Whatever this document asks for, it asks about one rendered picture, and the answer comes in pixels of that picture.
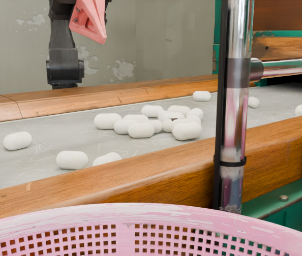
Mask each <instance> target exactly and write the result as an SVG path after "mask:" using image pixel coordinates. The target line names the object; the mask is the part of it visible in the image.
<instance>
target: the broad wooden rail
mask: <svg viewBox="0 0 302 256"><path fill-rule="evenodd" d="M196 91H208V92H209V93H214V92H218V74H210V75H200V76H190V77H179V78H168V79H158V80H147V81H137V82H126V83H116V84H105V85H95V86H84V87H73V88H63V89H53V90H42V91H31V92H21V93H11V94H0V122H6V121H13V120H21V119H28V118H35V117H43V116H50V115H57V114H65V113H72V112H79V111H86V110H93V109H101V108H108V107H115V106H122V105H129V104H136V103H144V102H151V101H158V100H166V99H173V98H180V97H188V96H192V95H193V93H194V92H196Z"/></svg>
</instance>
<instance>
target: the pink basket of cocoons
mask: <svg viewBox="0 0 302 256"><path fill-rule="evenodd" d="M135 224H140V228H135ZM143 224H145V225H147V228H143ZM98 225H100V229H97V230H95V226H98ZM103 225H108V228H107V229H103ZM111 225H116V228H115V229H111ZM151 225H156V228H155V229H151ZM159 225H163V226H164V228H163V229H159ZM87 226H91V227H92V230H87V229H86V227H87ZM167 226H171V230H167ZM78 227H83V231H78ZM175 227H179V231H176V230H175ZM183 227H184V228H188V231H187V232H184V231H183ZM70 228H75V232H70ZM63 229H67V233H63V234H62V230H63ZM191 229H196V232H195V233H191ZM56 230H58V234H57V235H53V231H56ZM199 230H204V233H203V234H200V233H199ZM207 231H210V232H212V235H211V236H210V235H207ZM45 232H50V236H45ZM115 232H116V236H111V233H115ZM135 232H140V233H139V236H135ZM143 232H147V236H143ZM40 233H41V238H37V237H36V234H40ZM98 233H100V237H97V238H95V234H98ZM103 233H108V237H103ZM151 233H155V237H151ZM159 233H163V237H159ZM216 233H220V237H216ZM87 234H92V238H87ZM167 234H171V238H167ZM30 235H32V236H33V239H32V240H28V239H27V237H28V236H30ZM79 235H84V239H79ZM175 235H179V239H175V238H174V236H175ZM224 235H228V239H224ZM71 236H76V240H71ZM183 236H187V239H186V240H184V239H183ZM22 237H23V238H24V241H23V242H19V239H18V238H22ZM64 237H67V241H64V242H63V238H64ZM191 237H195V241H191ZM232 237H237V240H236V241H233V240H232ZM58 238H59V242H58V243H54V239H58ZM199 238H203V242H198V241H199ZM207 239H208V240H211V244H208V243H206V242H207ZM241 239H245V244H244V243H241ZM10 240H15V244H11V245H10ZM47 240H50V242H51V244H47V245H46V241H47ZM113 240H116V244H111V241H113ZM135 240H139V244H135ZM143 240H147V244H143ZM98 241H100V245H96V242H98ZM103 241H108V245H104V243H103ZM150 241H155V245H153V244H150ZM159 241H163V245H159ZM215 241H218V242H219V245H215ZM250 241H252V242H254V245H253V246H251V245H249V243H250ZM3 242H6V246H4V247H1V243H3ZM37 242H42V246H38V245H37ZM88 242H92V246H87V243H88ZM166 242H171V244H170V246H166ZM80 243H84V247H80V246H79V244H80ZM174 243H178V247H176V246H174ZM223 243H227V247H223ZM29 244H34V247H33V248H29V246H28V245H29ZM72 244H76V248H72V247H71V245H72ZM182 244H186V248H183V247H182ZM258 244H262V245H263V246H262V249H261V248H258ZM65 245H67V246H68V249H65V250H64V249H63V246H65ZM190 245H194V249H190ZM231 245H235V246H236V247H235V249H231ZM21 246H25V250H21V251H20V247H21ZM198 246H201V247H202V250H198ZM267 246H268V247H271V252H270V251H267ZM55 247H59V248H60V250H59V251H55ZM240 247H242V248H244V251H243V252H242V251H240V250H239V249H240ZM13 248H16V252H14V253H11V249H13ZM49 248H51V252H49V253H47V249H49ZM113 248H116V252H112V251H111V249H113ZM135 248H139V252H135ZM143 248H147V252H143ZM206 248H210V252H207V251H206ZM98 249H100V250H101V253H96V250H98ZM104 249H108V253H104ZM150 249H155V252H150ZM158 249H162V253H158ZM214 249H216V250H218V254H216V253H214ZM276 249H277V250H280V255H279V254H276ZM39 250H43V254H40V255H39V254H38V251H39ZM88 250H92V251H93V254H88ZM166 250H170V254H166ZM248 250H252V251H253V252H252V254H249V253H248ZM2 251H7V255H4V256H21V255H23V254H26V256H30V254H29V253H31V252H34V253H35V256H56V255H61V256H64V254H67V253H68V254H69V256H72V253H73V252H77V256H183V255H182V252H185V253H186V256H189V254H190V253H193V256H197V255H198V254H199V255H201V256H224V255H222V251H224V252H226V256H230V253H232V254H234V256H256V255H257V252H259V253H261V256H265V255H267V256H285V253H288V254H289V256H302V232H299V231H296V230H293V229H291V228H287V227H284V226H281V225H277V224H275V223H271V222H268V221H264V220H260V219H256V218H252V217H248V216H244V215H239V214H235V213H230V212H225V211H219V210H213V209H207V208H200V207H192V206H184V205H172V204H158V203H105V204H90V205H79V206H70V207H62V208H54V209H48V210H42V211H36V212H31V213H26V214H21V215H16V216H11V217H7V218H3V219H0V256H3V255H2ZM80 251H84V253H85V255H80ZM174 251H178V255H175V254H174Z"/></svg>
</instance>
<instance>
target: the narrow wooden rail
mask: <svg viewBox="0 0 302 256"><path fill-rule="evenodd" d="M215 139H216V137H211V138H207V139H203V140H199V141H195V142H191V143H187V144H183V145H179V146H174V147H170V148H166V149H162V150H158V151H154V152H149V153H145V154H141V155H137V156H133V157H129V158H125V159H120V160H117V161H113V162H109V163H105V164H101V165H97V166H93V167H89V168H84V169H80V170H76V171H72V172H68V173H63V174H59V175H55V176H51V177H47V178H43V179H39V180H35V181H31V182H27V183H22V184H18V185H14V186H10V187H6V188H1V189H0V219H3V218H7V217H11V216H16V215H21V214H26V213H31V212H36V211H42V210H48V209H54V208H62V207H70V206H79V205H90V204H105V203H158V204H172V205H184V206H192V207H200V208H207V209H212V206H213V183H214V161H213V156H214V154H215ZM245 156H246V158H247V163H246V164H245V165H244V177H243V193H242V202H241V203H244V202H247V201H249V200H251V199H254V198H256V197H258V196H261V195H263V194H265V193H268V192H270V191H272V190H274V189H277V188H279V187H281V186H284V185H287V184H289V183H291V182H294V181H296V180H298V179H301V178H302V115H301V116H297V117H293V118H289V119H285V120H280V121H276V122H272V123H268V124H264V125H260V126H256V127H252V128H249V129H247V131H246V146H245Z"/></svg>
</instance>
